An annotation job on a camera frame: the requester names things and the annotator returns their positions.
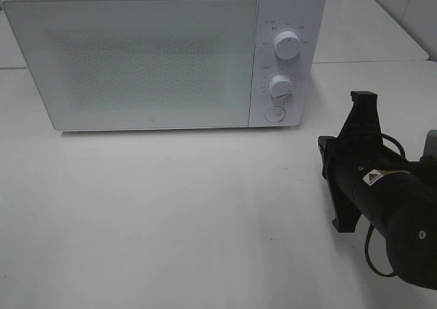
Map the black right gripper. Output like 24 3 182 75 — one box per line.
318 91 406 233

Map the round white door button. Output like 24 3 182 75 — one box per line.
264 106 285 123

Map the white microwave knob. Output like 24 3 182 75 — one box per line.
268 74 293 99
273 29 301 60

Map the white microwave door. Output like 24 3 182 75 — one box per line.
5 0 257 132

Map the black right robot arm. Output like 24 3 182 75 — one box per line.
318 91 436 290

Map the white microwave oven body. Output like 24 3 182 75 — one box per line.
1 0 326 130

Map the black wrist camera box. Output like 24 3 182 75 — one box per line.
423 130 437 161

